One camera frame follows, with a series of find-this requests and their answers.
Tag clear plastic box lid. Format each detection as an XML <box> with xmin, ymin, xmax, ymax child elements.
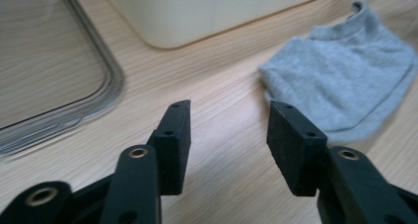
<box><xmin>0</xmin><ymin>0</ymin><xmax>126</xmax><ymax>158</ymax></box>

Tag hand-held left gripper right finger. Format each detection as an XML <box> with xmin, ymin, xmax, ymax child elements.
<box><xmin>266</xmin><ymin>100</ymin><xmax>329</xmax><ymax>197</ymax></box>

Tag grey sock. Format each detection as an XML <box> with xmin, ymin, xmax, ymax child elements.
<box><xmin>257</xmin><ymin>0</ymin><xmax>418</xmax><ymax>143</ymax></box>

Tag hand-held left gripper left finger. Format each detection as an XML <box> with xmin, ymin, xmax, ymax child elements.
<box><xmin>146</xmin><ymin>100</ymin><xmax>192</xmax><ymax>196</ymax></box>

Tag white divided storage box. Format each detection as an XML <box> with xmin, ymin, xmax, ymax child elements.
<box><xmin>98</xmin><ymin>0</ymin><xmax>339</xmax><ymax>50</ymax></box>

